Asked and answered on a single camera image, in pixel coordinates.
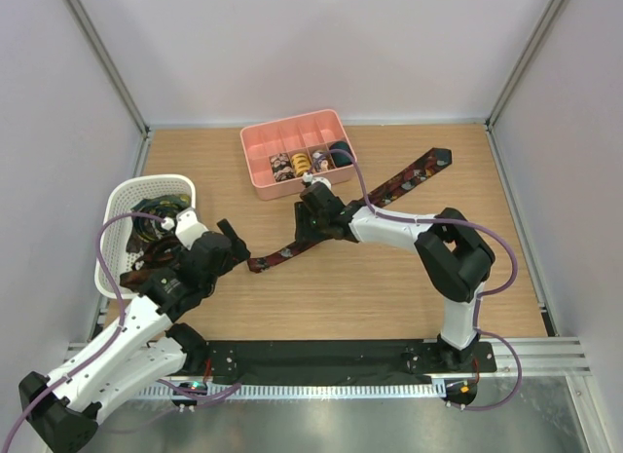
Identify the right aluminium frame post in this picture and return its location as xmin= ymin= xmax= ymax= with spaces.
xmin=485 ymin=0 xmax=580 ymax=129

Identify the aluminium frame post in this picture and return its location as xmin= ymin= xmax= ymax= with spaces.
xmin=485 ymin=0 xmax=580 ymax=129
xmin=56 ymin=0 xmax=150 ymax=138

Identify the left aluminium frame post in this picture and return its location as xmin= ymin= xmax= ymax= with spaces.
xmin=56 ymin=0 xmax=150 ymax=138

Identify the perforated metal cable rail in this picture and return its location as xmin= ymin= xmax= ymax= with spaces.
xmin=134 ymin=379 xmax=446 ymax=401

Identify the pink divided organizer tray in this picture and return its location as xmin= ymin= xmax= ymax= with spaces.
xmin=240 ymin=109 xmax=355 ymax=200

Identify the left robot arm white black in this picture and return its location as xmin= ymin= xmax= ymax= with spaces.
xmin=18 ymin=209 xmax=250 ymax=452

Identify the rolled yellow tie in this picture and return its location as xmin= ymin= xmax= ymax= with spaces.
xmin=290 ymin=152 xmax=313 ymax=177

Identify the white perforated plastic basket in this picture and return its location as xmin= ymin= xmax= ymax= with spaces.
xmin=93 ymin=173 xmax=198 ymax=299

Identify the rolled white floral tie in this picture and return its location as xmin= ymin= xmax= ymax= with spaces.
xmin=311 ymin=150 xmax=335 ymax=172

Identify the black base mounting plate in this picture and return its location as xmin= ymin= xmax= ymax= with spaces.
xmin=208 ymin=339 xmax=497 ymax=387

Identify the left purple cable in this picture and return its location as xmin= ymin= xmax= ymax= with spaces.
xmin=0 ymin=211 xmax=244 ymax=453

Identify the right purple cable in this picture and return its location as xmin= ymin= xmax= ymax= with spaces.
xmin=301 ymin=150 xmax=525 ymax=413

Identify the dark red patterned tie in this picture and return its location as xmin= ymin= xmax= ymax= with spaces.
xmin=247 ymin=148 xmax=453 ymax=273

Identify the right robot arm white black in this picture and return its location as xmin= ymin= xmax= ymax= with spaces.
xmin=294 ymin=181 xmax=495 ymax=371

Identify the rolled dark teal tie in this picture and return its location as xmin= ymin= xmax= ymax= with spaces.
xmin=329 ymin=140 xmax=352 ymax=168

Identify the purple cable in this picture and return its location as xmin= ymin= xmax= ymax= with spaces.
xmin=0 ymin=211 xmax=244 ymax=453
xmin=301 ymin=150 xmax=525 ymax=413

